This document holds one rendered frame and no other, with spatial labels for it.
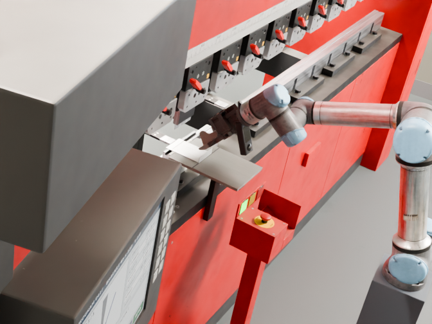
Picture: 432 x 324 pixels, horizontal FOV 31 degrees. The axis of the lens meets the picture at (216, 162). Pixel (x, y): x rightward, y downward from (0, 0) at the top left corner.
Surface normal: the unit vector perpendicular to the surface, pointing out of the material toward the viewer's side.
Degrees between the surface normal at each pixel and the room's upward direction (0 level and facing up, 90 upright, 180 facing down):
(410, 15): 90
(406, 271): 97
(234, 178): 0
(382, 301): 90
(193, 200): 0
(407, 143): 82
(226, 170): 0
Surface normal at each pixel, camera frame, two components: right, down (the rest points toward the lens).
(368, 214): 0.18, -0.84
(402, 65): -0.49, 0.38
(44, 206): 0.10, 0.54
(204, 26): 0.85, 0.39
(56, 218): 0.94, 0.29
